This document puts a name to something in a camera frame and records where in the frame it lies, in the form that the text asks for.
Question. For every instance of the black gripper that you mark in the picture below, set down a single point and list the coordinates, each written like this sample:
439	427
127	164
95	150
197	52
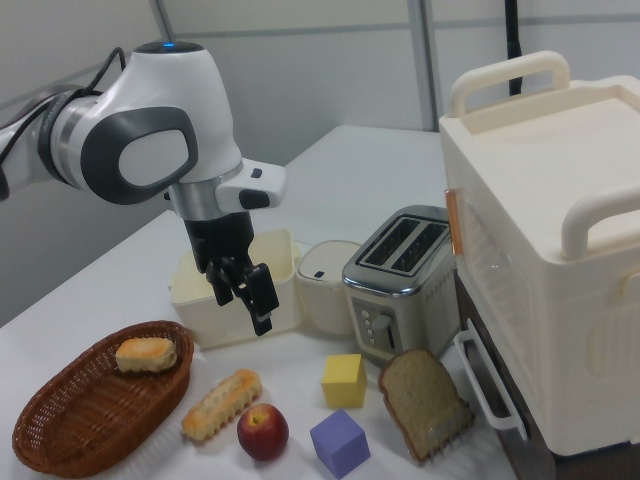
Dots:
220	235

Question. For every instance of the purple foam cube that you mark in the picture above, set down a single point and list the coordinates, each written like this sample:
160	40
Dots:
340	445

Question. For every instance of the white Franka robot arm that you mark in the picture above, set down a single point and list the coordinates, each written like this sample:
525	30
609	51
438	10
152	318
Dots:
165	100

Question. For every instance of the yellow foam cube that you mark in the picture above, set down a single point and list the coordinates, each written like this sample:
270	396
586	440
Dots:
342	385

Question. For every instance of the cream open plastic bin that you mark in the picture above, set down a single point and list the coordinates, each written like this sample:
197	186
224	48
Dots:
225	325

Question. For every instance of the small cream lidded trash can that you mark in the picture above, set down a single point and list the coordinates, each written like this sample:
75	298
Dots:
320	300

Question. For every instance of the long toasted bread roll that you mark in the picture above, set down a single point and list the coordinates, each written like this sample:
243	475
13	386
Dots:
220	405

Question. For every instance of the short toasted bread roll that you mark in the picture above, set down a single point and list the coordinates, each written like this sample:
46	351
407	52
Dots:
145	355

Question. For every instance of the red apple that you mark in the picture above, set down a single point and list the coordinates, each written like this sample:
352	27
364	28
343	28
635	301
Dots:
262	432

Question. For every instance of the cream and silver toaster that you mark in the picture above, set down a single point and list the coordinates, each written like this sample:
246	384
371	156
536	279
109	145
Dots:
400	305

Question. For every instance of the brown wicker basket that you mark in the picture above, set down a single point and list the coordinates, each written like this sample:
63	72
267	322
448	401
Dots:
75	425

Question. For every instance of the black background pole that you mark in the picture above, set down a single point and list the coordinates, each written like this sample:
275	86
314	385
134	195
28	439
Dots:
512	30

